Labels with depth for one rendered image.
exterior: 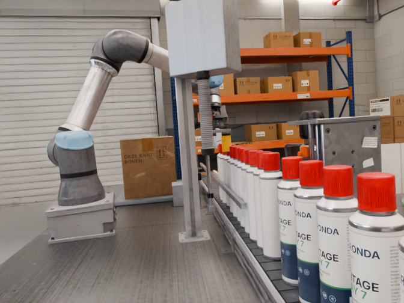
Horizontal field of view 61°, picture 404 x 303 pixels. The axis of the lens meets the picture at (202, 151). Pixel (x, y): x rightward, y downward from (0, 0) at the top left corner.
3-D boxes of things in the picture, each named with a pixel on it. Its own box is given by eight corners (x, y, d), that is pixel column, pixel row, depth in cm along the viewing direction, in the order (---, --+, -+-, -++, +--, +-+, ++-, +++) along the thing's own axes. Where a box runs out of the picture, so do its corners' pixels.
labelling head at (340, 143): (389, 269, 57) (383, 116, 56) (315, 278, 56) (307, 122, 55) (345, 243, 71) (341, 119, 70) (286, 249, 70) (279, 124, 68)
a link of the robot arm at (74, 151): (64, 175, 104) (58, 131, 103) (55, 172, 116) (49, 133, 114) (102, 169, 111) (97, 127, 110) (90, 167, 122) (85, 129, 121)
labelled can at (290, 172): (320, 285, 54) (314, 157, 53) (288, 289, 54) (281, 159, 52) (306, 272, 59) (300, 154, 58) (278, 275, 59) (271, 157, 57)
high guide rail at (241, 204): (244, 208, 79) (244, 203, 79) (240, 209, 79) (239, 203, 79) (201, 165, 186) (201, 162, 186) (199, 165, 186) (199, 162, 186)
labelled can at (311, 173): (344, 309, 47) (337, 161, 45) (307, 314, 46) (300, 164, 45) (326, 292, 52) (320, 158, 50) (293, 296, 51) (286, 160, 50)
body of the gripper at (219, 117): (229, 125, 147) (225, 102, 152) (209, 126, 146) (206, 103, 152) (227, 133, 154) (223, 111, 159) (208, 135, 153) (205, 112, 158)
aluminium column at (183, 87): (202, 238, 98) (186, -1, 93) (186, 239, 97) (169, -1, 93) (201, 233, 102) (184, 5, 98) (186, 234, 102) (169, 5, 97)
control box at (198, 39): (226, 67, 82) (222, -13, 81) (169, 77, 91) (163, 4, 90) (243, 72, 91) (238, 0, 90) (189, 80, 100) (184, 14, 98)
